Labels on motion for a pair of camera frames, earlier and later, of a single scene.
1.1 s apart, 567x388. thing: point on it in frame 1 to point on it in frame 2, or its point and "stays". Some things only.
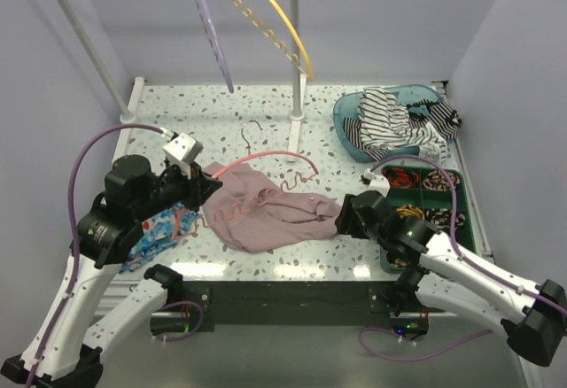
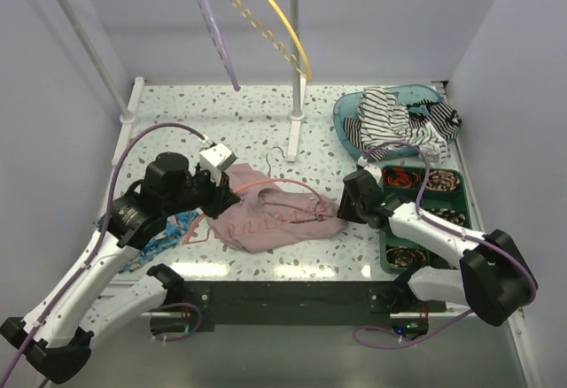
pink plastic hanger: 245,156 to 213,229
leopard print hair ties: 438,180 stays
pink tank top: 252,214 stays
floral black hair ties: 441,217 stays
